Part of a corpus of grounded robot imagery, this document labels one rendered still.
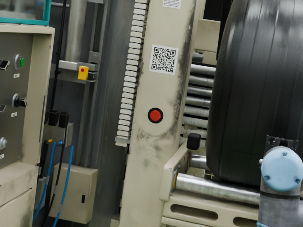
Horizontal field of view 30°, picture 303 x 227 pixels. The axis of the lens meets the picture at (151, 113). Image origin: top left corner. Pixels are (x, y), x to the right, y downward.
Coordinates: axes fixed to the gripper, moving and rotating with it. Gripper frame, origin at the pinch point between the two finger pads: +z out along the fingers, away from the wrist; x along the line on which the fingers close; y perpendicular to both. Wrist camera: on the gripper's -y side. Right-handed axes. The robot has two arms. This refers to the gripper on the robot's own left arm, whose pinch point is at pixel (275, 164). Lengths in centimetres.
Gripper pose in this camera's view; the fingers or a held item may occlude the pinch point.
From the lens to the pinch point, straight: 141.8
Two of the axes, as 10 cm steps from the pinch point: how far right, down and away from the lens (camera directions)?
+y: 1.6, -9.9, -0.3
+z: 1.9, 0.0, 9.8
